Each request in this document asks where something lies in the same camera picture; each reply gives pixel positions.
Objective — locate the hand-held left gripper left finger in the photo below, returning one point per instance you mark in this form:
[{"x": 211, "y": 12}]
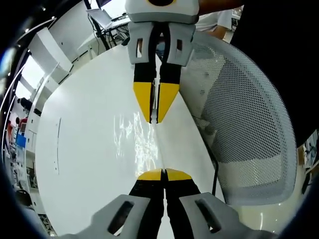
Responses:
[{"x": 129, "y": 219}]

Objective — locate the person's dark clothing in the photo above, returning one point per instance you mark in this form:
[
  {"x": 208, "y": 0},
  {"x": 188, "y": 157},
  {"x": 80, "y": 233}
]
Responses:
[{"x": 286, "y": 62}]

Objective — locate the open laptop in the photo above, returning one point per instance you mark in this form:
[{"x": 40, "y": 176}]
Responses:
[{"x": 102, "y": 17}]

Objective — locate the clear food packaging bag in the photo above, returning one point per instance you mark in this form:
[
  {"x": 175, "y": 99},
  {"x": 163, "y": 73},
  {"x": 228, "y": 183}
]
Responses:
[{"x": 144, "y": 144}]

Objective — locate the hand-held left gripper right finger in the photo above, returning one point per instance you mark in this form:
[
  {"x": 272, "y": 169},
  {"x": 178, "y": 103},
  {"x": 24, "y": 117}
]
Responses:
[{"x": 194, "y": 219}]

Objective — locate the blue box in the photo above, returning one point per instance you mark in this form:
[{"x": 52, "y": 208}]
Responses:
[{"x": 21, "y": 140}]

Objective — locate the black monitor stand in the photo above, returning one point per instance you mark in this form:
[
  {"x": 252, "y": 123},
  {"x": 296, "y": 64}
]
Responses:
[{"x": 101, "y": 35}]

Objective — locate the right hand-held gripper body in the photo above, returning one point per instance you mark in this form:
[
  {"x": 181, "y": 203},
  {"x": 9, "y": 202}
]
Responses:
[{"x": 162, "y": 12}]

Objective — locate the white mesh office chair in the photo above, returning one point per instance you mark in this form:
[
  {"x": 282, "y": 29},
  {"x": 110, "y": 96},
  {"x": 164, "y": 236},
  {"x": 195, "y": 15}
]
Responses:
[{"x": 244, "y": 124}]

